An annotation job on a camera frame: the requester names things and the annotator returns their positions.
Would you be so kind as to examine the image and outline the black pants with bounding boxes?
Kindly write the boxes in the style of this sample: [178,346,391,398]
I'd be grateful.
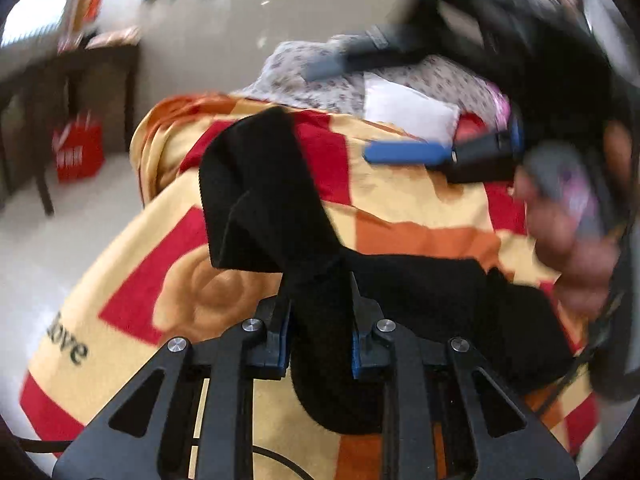
[198,107,574,434]

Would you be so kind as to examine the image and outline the pink patterned quilt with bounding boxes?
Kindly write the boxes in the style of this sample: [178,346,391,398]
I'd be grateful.
[487,84,511,129]

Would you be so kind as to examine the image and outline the dark wooden table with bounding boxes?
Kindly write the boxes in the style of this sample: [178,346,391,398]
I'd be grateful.
[1,44,141,217]

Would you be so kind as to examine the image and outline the window with grille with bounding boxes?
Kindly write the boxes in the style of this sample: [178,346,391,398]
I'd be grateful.
[1,0,67,47]

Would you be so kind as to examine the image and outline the red heart cushion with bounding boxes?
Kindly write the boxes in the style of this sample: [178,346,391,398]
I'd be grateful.
[454,112,496,144]

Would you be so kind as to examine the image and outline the red wall decoration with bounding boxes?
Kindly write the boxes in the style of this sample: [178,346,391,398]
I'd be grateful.
[82,0,103,24]

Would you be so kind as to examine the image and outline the grey floral quilt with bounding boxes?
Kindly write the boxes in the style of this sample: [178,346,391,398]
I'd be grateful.
[232,34,501,116]

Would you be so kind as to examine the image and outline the white pillow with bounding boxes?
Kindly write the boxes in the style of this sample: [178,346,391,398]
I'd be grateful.
[363,73,460,145]

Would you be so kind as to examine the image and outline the red shopping bag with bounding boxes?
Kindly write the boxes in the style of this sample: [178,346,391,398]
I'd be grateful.
[51,112,105,183]

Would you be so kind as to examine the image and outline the red yellow orange blanket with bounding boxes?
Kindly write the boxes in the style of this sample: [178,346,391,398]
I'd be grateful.
[19,91,601,480]

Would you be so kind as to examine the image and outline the right hand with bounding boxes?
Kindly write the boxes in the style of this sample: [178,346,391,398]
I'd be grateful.
[514,167,620,320]

